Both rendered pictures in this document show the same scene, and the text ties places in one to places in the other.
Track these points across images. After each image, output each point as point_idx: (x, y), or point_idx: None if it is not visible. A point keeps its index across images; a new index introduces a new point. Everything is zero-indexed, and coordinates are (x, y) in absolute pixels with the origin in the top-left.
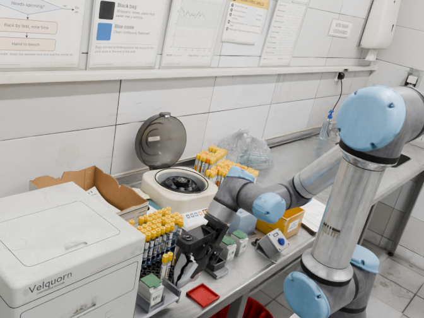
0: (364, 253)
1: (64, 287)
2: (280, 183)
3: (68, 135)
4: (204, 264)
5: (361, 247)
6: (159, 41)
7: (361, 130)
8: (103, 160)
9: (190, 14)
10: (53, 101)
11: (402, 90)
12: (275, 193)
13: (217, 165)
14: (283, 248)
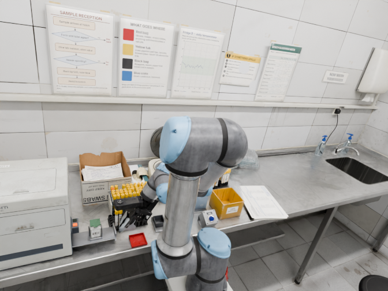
0: (217, 241)
1: (3, 213)
2: None
3: (108, 132)
4: (132, 220)
5: (223, 235)
6: (168, 82)
7: (163, 147)
8: (133, 149)
9: (190, 66)
10: (97, 113)
11: (204, 120)
12: None
13: None
14: (211, 223)
